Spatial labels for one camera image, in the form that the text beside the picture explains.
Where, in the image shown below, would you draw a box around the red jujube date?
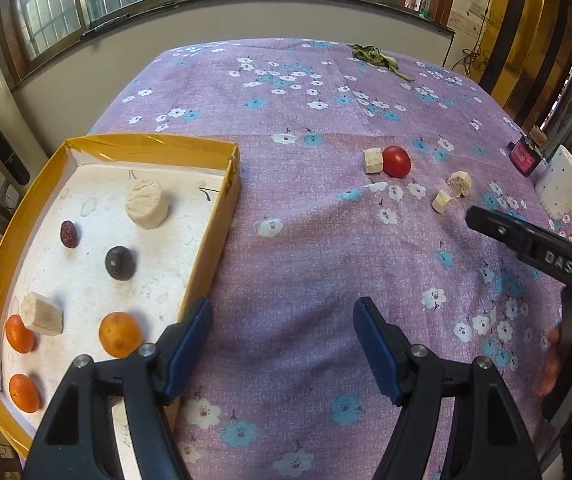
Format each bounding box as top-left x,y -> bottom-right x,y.
60,220 -> 80,248

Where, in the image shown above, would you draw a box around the small sugarcane piece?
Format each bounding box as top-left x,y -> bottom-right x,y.
431,190 -> 453,214

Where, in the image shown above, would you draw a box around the black red jar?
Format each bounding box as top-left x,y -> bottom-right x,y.
508,126 -> 547,177

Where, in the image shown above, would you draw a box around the yellowish orange tangerine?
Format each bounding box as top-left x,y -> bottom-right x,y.
98,312 -> 143,359

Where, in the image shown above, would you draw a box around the large sugarcane chunk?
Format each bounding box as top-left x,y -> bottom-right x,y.
126,181 -> 170,230

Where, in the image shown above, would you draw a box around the medium sugarcane piece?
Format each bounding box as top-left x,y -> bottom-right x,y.
447,170 -> 472,197

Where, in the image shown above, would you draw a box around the bright orange tangerine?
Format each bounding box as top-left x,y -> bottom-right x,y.
5,314 -> 36,354

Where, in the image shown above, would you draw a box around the purple floral tablecloth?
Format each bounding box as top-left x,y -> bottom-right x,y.
94,39 -> 572,479

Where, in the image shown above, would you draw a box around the small orange tangerine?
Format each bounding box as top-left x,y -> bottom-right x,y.
8,374 -> 41,413

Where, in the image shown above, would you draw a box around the white dotted cup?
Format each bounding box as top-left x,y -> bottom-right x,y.
535,145 -> 572,220

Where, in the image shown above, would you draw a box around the red tomato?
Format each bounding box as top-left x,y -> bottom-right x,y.
382,145 -> 412,179

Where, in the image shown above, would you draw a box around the sugarcane piece by tomato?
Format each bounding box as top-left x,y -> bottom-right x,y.
363,148 -> 383,174

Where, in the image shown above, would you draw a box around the yellow rimmed white tray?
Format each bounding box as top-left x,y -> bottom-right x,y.
0,133 -> 240,455

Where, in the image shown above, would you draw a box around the dried green leaves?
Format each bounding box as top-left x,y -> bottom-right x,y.
350,44 -> 414,82

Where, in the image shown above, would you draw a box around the white sugarcane chunk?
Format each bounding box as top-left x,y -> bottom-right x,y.
19,292 -> 64,336

